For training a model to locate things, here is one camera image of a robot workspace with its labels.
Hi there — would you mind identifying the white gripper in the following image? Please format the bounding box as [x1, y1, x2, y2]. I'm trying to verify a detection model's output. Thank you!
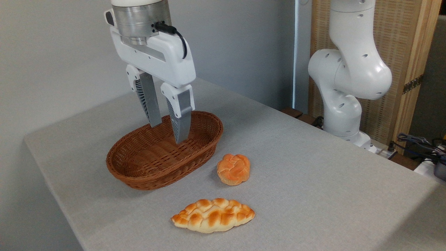
[110, 27, 197, 144]

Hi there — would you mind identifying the brown oval wicker basket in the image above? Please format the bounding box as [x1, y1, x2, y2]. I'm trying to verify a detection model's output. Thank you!
[106, 111, 224, 191]

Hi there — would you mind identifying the round knotted bread roll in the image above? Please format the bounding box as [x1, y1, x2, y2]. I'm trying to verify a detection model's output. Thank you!
[216, 153, 251, 186]

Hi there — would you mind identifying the long braided bread loaf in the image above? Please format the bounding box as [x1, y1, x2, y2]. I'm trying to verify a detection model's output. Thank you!
[170, 198, 256, 234]

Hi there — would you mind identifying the wooden woven folding screen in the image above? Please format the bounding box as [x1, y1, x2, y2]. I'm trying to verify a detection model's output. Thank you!
[308, 0, 443, 154]

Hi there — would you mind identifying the dark metal screen hinge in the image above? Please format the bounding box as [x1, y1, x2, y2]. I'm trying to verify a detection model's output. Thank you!
[402, 74, 424, 95]

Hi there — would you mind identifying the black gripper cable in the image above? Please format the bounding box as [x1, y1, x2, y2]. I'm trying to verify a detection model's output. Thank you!
[154, 21, 188, 60]

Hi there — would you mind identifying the white vertical post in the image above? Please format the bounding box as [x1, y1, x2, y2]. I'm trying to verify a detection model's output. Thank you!
[293, 0, 313, 113]

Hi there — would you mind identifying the black plug with cord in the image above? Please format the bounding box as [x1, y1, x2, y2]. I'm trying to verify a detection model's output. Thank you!
[386, 140, 398, 160]

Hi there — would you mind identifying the blue-grey cable bundle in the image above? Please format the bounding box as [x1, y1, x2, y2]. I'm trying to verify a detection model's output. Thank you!
[397, 132, 446, 161]

